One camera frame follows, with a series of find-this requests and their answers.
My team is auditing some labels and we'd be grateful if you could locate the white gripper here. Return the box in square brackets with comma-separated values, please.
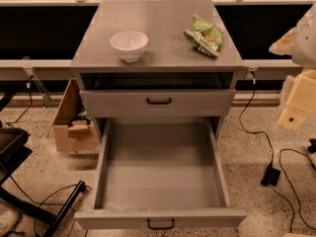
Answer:
[277, 69, 316, 129]

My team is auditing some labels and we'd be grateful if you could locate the green jalapeno chip bag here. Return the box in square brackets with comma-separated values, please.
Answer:
[184, 15, 223, 58]

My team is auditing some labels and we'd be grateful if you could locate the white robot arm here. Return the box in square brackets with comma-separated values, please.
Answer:
[269, 3, 316, 129]

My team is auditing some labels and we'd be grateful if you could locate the closed grey upper drawer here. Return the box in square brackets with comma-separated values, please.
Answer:
[80, 90, 235, 118]

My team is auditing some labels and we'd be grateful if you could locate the open grey middle drawer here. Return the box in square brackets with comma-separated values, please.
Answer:
[75, 118, 247, 229]

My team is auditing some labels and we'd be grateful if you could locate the grey drawer cabinet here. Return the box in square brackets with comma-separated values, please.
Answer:
[72, 0, 242, 133]

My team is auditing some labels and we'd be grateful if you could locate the black power adapter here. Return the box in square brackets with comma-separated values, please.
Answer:
[261, 164, 280, 187]

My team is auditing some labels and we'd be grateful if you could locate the white ceramic bowl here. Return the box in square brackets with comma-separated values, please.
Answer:
[110, 31, 148, 62]

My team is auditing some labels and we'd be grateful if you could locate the green item in box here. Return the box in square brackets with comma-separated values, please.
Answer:
[78, 111, 91, 124]

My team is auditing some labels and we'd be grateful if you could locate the cardboard box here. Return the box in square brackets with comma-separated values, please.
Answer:
[53, 78, 99, 152]

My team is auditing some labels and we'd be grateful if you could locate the black office chair base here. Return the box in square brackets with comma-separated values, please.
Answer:
[0, 92, 87, 237]

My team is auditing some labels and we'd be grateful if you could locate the grey railing ledge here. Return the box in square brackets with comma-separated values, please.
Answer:
[0, 58, 309, 80]

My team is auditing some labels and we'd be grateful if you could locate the black cable right floor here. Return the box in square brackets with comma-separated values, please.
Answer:
[267, 148, 316, 234]

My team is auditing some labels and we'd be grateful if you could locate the black cable floor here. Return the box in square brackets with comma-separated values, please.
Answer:
[9, 175, 93, 237]
[267, 148, 316, 234]

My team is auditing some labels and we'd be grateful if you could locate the black cable at cabinet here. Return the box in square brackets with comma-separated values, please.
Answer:
[238, 77, 275, 167]

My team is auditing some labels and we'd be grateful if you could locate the black upper drawer handle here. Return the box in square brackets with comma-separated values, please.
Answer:
[146, 98, 172, 105]

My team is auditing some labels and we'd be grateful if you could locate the black drawer handle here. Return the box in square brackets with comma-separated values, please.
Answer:
[146, 98, 172, 105]
[147, 219, 175, 231]

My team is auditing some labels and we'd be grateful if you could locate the black middle drawer handle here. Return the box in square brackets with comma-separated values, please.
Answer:
[147, 219, 175, 231]

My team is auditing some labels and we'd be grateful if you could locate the black cable left wall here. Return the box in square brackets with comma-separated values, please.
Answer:
[5, 76, 36, 127]

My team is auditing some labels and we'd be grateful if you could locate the black cable left floor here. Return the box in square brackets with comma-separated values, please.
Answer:
[9, 175, 93, 237]

